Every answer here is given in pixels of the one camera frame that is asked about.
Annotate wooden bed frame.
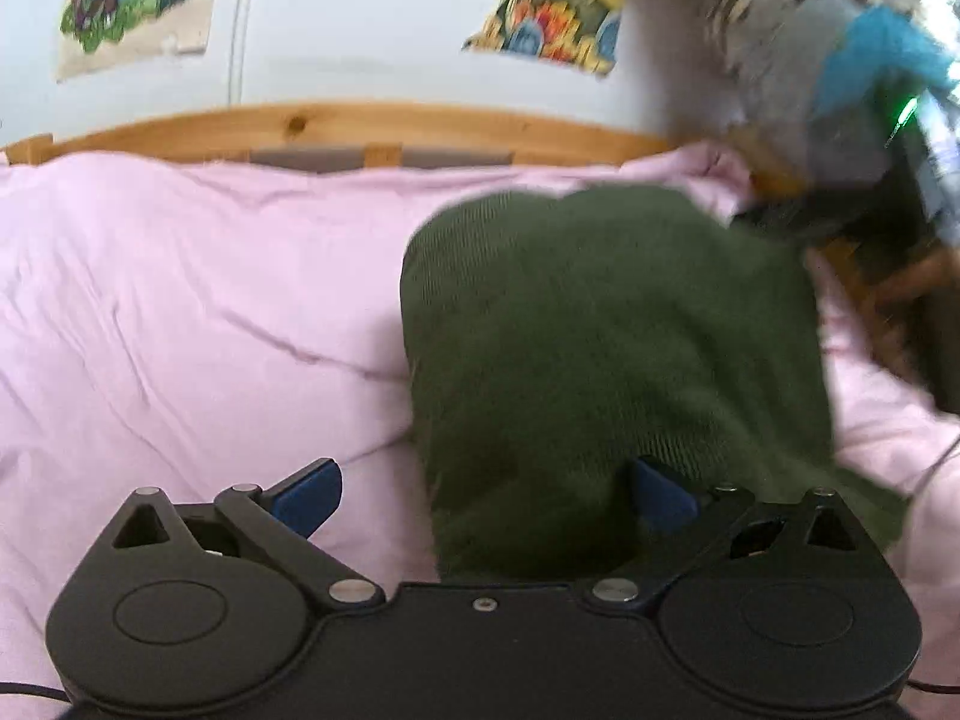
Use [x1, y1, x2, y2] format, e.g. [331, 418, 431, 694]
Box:
[0, 99, 960, 332]

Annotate dark green corduroy shirt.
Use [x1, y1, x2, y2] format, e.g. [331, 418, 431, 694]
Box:
[400, 185, 908, 580]

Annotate anime girl green poster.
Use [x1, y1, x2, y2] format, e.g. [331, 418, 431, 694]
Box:
[55, 0, 213, 82]

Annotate pink bed sheet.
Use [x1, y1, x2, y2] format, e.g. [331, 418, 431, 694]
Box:
[2, 145, 958, 718]

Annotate white wall cable conduit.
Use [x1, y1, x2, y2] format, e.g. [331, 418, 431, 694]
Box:
[226, 0, 266, 107]

